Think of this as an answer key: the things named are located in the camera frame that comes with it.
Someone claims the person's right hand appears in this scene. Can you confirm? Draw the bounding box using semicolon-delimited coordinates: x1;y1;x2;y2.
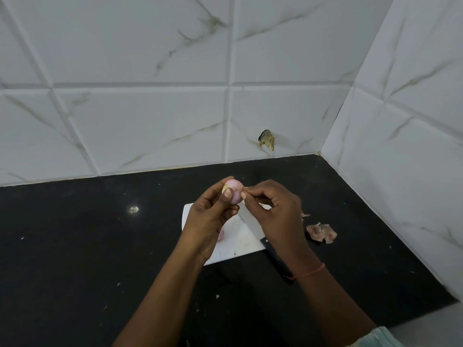
240;179;325;281

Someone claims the person's left hand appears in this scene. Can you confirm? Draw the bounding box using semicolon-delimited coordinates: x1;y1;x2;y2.
176;176;240;267

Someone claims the black-handled kitchen knife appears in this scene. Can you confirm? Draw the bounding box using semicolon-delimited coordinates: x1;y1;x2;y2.
240;209;294;285

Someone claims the pile of onion peels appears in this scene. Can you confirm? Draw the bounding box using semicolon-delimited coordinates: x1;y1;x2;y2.
306;223;338;245

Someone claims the person's left forearm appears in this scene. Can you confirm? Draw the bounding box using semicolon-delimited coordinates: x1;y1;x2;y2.
112;245;204;347

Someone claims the white plastic cutting board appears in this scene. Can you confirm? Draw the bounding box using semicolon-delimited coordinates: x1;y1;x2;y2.
180;202;267;267

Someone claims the broken tile hole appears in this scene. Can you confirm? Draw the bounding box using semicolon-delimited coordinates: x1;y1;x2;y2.
258;129;275;151

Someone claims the orange thread bracelet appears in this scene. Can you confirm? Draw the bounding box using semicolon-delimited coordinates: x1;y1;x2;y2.
284;263;326;282

